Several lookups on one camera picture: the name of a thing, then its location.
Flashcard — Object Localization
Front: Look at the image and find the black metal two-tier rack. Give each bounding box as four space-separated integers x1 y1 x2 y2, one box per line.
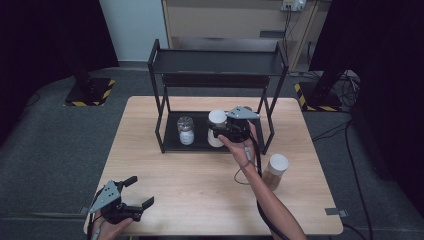
147 38 290 156

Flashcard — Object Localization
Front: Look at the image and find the light wooden cabinet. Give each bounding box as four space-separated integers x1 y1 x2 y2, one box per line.
161 0 332 72

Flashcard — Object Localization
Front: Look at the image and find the person's right hand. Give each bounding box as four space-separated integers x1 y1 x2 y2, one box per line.
217 121 260 170

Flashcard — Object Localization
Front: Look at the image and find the silver-lidded jar of white powder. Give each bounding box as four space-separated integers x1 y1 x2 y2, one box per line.
176 115 196 147

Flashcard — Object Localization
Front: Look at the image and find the black stand with striped base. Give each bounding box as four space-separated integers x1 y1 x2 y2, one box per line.
63 49 116 108
293 68 345 113

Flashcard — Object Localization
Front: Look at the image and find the white-lidded jar of white powder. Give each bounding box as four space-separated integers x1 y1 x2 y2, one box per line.
206 108 229 149

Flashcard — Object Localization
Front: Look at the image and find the black curtain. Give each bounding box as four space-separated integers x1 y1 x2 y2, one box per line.
308 0 424 209
0 0 120 149

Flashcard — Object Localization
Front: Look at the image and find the white-lidded jar of brown powder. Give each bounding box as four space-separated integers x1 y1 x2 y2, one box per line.
261 153 290 192

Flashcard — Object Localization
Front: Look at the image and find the left hand-held gripper black cable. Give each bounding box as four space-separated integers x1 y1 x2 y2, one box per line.
86 188 105 240

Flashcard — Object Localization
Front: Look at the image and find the white power strip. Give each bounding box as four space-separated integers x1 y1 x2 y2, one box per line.
281 0 307 13

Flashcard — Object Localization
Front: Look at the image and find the person's left hand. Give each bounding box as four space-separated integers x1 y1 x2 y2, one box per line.
90 211 135 240

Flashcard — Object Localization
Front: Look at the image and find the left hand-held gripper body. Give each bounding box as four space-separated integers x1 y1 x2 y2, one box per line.
88 179 145 225

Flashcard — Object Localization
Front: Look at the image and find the black floor cable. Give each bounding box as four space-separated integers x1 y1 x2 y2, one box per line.
311 119 375 240

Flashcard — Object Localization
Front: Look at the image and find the tangle of black cables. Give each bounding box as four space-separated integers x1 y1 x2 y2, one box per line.
333 70 362 108

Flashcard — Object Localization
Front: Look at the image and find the black power strip cable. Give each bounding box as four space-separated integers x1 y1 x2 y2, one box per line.
281 9 303 59

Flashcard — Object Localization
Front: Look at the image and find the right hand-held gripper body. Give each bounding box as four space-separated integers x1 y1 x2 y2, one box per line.
212 105 261 144

